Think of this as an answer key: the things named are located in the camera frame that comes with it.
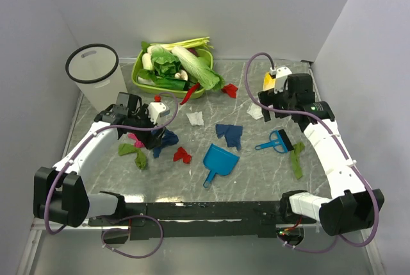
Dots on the green vegetable basket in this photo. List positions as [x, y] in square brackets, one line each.
[203, 53]

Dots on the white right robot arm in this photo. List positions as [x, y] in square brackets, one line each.
[352, 205]

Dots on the white radish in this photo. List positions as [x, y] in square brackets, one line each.
[147, 62]

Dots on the yellow-green celery stalks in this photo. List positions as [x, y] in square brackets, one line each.
[187, 44]

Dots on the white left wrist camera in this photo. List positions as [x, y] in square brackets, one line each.
[157, 110]

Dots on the white bin with black rim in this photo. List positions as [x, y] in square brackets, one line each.
[95, 69]

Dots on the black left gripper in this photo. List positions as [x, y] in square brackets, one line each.
[149, 140]

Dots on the small red paper scrap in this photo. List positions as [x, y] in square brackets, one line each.
[182, 154]

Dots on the dark blue paper scrap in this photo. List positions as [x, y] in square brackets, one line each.
[169, 138]
[231, 133]

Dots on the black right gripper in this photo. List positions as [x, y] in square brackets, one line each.
[270, 97]

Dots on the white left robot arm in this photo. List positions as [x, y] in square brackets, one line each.
[60, 195]

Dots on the green lettuce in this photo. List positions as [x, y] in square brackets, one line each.
[164, 62]

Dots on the mushroom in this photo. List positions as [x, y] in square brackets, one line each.
[182, 74]

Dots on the blue hand brush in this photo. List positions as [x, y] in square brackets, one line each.
[278, 141]

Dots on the yellow napa cabbage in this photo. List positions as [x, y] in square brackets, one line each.
[268, 82]

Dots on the pink paper scrap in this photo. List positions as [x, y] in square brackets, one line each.
[137, 142]

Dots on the white paper scrap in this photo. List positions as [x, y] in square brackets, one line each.
[255, 111]
[195, 118]

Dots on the blue dustpan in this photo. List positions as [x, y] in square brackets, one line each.
[219, 162]

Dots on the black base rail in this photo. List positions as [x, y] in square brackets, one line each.
[202, 219]

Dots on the red chili pepper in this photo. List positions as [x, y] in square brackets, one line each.
[189, 93]

